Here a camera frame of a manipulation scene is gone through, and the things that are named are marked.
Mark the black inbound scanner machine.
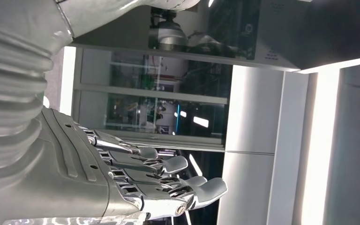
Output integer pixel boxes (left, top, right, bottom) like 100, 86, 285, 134
71, 0, 360, 74

